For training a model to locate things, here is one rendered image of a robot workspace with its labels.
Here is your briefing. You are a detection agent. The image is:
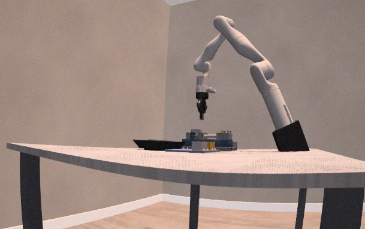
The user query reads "orange rectangular block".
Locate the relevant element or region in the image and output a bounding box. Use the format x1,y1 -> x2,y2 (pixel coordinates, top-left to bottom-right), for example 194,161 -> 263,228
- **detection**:
207,142 -> 215,150

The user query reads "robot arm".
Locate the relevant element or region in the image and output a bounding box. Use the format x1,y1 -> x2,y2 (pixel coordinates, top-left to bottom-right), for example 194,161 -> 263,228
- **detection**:
194,16 -> 293,130

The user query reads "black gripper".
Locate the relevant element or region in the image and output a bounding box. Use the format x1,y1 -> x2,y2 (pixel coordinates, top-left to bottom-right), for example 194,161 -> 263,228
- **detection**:
196,92 -> 209,120

